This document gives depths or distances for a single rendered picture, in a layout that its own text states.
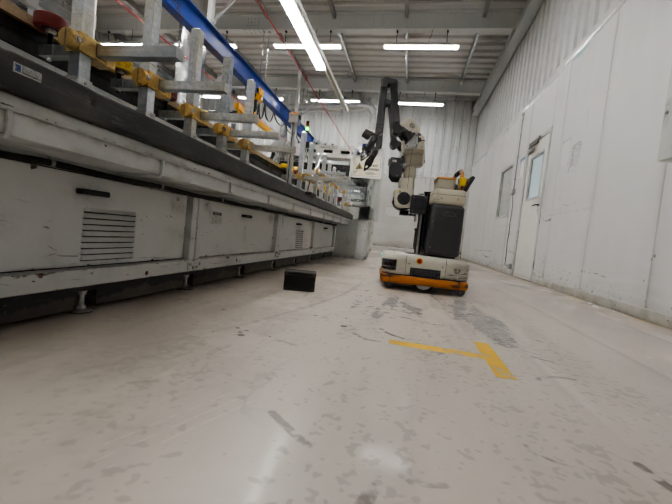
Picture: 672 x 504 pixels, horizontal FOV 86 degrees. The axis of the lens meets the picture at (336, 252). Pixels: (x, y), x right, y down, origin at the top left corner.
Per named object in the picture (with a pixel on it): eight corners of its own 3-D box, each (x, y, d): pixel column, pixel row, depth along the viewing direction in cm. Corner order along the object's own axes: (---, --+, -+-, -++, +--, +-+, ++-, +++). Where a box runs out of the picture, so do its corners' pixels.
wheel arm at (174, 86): (228, 97, 121) (230, 84, 121) (223, 93, 118) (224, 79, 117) (117, 93, 129) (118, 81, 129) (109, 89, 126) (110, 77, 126)
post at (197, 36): (194, 152, 147) (204, 31, 144) (189, 150, 144) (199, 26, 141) (186, 151, 148) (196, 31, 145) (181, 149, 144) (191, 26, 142)
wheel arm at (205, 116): (258, 126, 145) (259, 115, 145) (254, 123, 142) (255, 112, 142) (163, 121, 154) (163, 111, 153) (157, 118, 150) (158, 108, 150)
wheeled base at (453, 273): (450, 283, 335) (454, 256, 333) (468, 294, 271) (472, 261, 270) (378, 274, 341) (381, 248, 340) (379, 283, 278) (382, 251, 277)
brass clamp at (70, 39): (116, 70, 104) (118, 53, 104) (74, 46, 91) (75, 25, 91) (98, 70, 105) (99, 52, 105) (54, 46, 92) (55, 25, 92)
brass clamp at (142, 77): (172, 99, 129) (173, 84, 128) (145, 83, 115) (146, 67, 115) (157, 98, 130) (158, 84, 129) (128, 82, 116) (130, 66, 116)
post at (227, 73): (225, 161, 171) (234, 59, 169) (221, 160, 168) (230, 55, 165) (218, 161, 172) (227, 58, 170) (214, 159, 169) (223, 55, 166)
